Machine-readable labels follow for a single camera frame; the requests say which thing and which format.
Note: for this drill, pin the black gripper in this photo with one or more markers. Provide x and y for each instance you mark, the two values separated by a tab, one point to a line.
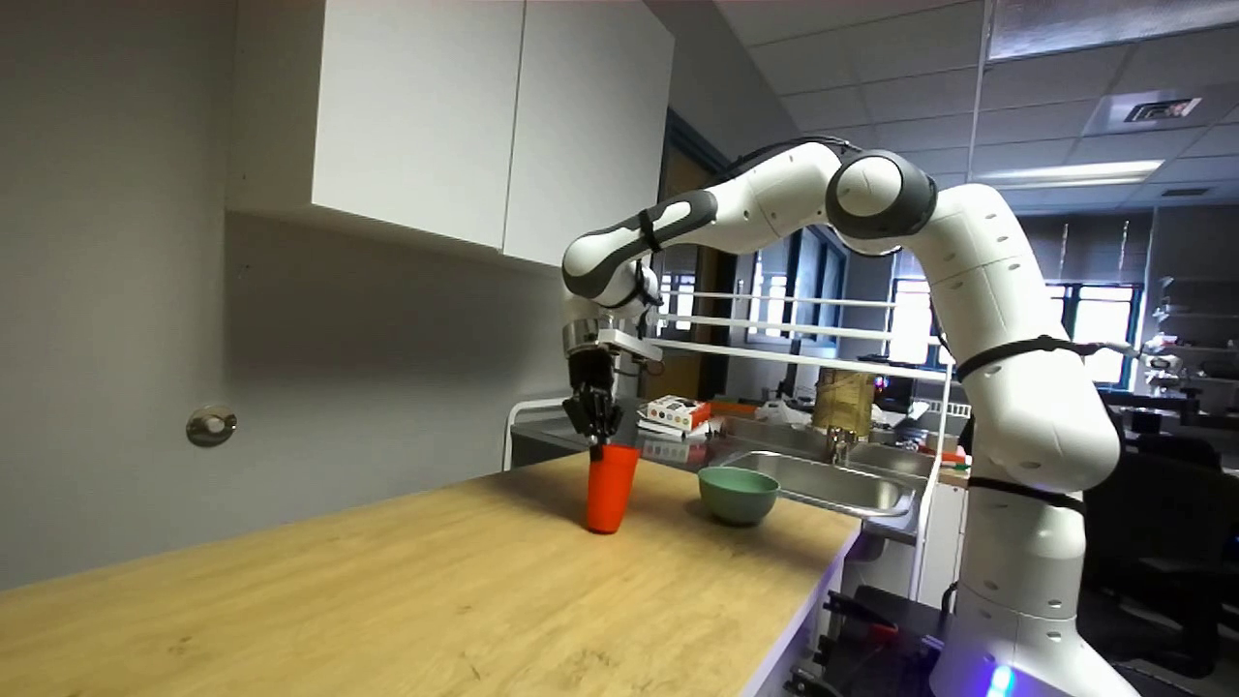
602	371

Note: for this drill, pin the orange cup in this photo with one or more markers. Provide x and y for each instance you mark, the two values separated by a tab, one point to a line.
609	484

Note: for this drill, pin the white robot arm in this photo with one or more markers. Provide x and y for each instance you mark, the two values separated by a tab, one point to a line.
1040	426

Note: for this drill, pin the green bowl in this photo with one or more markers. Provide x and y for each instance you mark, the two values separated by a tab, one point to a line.
735	495

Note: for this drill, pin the brown paper bag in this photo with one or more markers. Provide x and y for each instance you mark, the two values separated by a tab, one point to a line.
844	399

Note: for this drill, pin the stainless steel sink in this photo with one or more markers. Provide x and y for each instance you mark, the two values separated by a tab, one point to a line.
829	484

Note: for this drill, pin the white dish rack frame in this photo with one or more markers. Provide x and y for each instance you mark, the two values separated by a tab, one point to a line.
899	444

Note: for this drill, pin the white wall cabinet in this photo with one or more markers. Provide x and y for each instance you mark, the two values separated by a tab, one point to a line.
499	124

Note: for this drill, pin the round wall knob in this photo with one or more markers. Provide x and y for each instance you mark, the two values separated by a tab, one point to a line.
211	426

